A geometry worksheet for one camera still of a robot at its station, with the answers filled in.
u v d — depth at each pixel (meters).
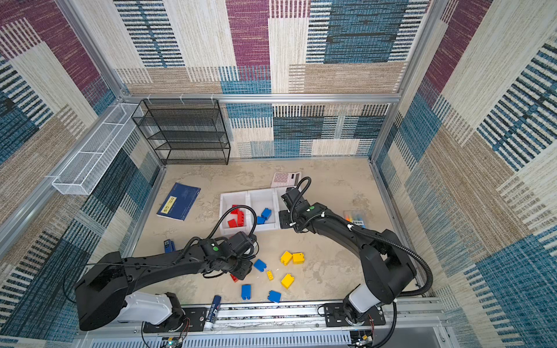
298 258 0.85
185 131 1.09
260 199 1.01
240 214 0.97
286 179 1.10
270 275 0.81
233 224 0.94
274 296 0.78
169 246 0.88
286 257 0.85
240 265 0.73
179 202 1.03
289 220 0.77
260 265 0.84
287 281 0.80
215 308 0.74
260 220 0.96
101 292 0.41
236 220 0.95
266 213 0.96
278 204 0.94
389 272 0.44
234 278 0.81
